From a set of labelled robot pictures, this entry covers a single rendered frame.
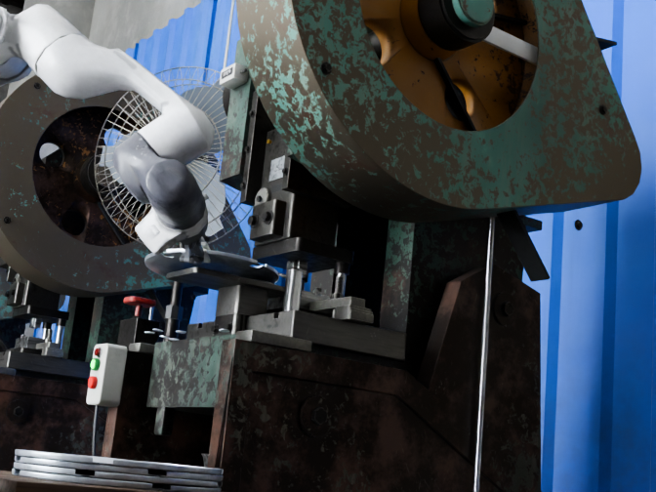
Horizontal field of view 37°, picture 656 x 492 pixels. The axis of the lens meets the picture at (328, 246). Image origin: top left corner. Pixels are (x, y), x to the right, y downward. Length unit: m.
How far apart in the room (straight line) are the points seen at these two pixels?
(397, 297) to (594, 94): 0.64
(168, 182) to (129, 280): 1.86
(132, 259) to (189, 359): 1.42
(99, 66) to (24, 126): 1.68
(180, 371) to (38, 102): 1.58
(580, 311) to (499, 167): 1.13
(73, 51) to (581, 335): 1.85
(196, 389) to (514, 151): 0.82
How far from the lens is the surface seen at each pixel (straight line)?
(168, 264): 2.08
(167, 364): 2.17
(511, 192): 2.03
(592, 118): 2.28
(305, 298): 2.14
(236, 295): 2.08
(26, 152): 3.41
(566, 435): 3.05
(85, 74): 1.77
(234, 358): 1.81
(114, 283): 3.44
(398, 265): 2.21
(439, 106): 2.04
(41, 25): 1.82
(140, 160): 1.66
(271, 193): 2.24
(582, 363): 3.04
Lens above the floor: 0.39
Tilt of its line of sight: 13 degrees up
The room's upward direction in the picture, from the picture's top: 6 degrees clockwise
